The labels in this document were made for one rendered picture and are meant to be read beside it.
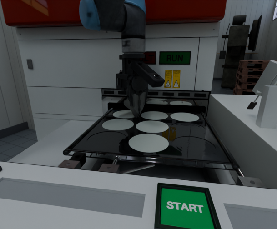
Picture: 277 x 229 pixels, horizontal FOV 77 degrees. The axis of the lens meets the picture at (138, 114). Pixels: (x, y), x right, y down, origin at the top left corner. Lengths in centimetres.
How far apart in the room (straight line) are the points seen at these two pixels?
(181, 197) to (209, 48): 60
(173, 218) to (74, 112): 74
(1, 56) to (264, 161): 306
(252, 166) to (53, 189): 35
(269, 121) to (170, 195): 29
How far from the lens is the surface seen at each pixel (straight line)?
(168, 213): 19
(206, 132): 53
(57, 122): 92
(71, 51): 82
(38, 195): 24
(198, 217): 19
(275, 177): 36
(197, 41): 73
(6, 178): 28
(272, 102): 43
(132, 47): 56
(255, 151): 40
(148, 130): 51
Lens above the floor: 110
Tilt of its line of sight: 18 degrees down
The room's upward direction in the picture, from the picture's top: straight up
